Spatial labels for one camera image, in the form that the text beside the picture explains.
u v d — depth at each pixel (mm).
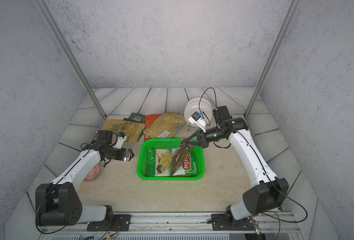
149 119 1185
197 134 624
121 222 728
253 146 468
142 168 861
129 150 802
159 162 909
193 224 741
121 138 794
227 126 522
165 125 1118
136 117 1193
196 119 613
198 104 1046
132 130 1069
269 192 394
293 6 701
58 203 414
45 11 715
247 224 729
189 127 1116
